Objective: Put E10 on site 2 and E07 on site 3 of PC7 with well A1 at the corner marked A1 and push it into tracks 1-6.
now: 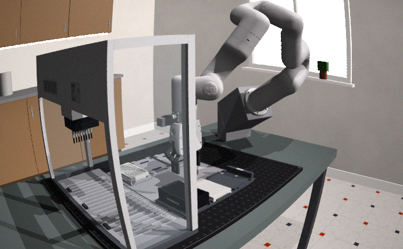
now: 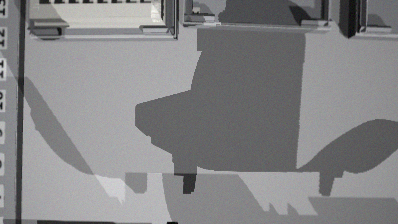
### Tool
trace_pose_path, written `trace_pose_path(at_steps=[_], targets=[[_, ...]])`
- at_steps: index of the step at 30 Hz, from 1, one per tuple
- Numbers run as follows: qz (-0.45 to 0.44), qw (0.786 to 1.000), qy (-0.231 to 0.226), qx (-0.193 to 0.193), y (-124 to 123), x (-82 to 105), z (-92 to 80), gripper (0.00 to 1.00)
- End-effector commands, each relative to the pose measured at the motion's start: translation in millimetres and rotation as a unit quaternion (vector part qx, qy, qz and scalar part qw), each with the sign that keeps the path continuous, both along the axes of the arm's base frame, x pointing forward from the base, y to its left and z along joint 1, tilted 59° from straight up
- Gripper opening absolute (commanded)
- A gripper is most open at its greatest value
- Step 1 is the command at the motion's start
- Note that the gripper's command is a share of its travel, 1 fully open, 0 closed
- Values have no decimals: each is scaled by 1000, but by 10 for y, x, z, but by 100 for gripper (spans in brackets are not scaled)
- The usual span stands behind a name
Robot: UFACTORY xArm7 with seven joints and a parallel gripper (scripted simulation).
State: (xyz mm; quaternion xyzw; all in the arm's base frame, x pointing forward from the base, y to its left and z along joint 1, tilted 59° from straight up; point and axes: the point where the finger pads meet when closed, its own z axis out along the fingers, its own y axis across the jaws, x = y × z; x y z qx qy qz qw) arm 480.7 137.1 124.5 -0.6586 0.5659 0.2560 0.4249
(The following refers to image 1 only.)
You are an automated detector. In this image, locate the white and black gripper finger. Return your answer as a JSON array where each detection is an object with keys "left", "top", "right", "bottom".
[{"left": 197, "top": 137, "right": 205, "bottom": 166}]

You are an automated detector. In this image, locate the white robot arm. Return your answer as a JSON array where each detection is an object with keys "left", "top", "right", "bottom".
[{"left": 195, "top": 0, "right": 310, "bottom": 119}]

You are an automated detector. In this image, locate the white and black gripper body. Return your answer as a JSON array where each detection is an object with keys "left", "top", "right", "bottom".
[{"left": 196, "top": 118, "right": 202, "bottom": 151}]

